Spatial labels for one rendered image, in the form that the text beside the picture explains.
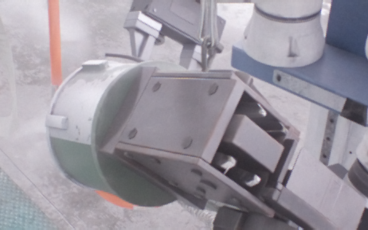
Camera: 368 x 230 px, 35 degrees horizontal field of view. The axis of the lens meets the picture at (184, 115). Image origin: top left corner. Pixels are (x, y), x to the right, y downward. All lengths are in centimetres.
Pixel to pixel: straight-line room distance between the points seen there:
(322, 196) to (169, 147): 14
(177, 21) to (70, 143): 28
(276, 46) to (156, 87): 80
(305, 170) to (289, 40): 82
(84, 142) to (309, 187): 21
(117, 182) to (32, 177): 208
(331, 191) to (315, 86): 77
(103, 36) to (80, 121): 301
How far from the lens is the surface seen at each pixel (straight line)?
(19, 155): 275
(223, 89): 45
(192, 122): 45
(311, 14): 129
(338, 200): 54
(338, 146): 161
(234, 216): 53
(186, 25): 80
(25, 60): 341
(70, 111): 59
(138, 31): 77
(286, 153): 48
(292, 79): 131
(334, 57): 137
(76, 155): 58
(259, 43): 131
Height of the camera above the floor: 176
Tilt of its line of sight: 38 degrees down
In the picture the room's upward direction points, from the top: straight up
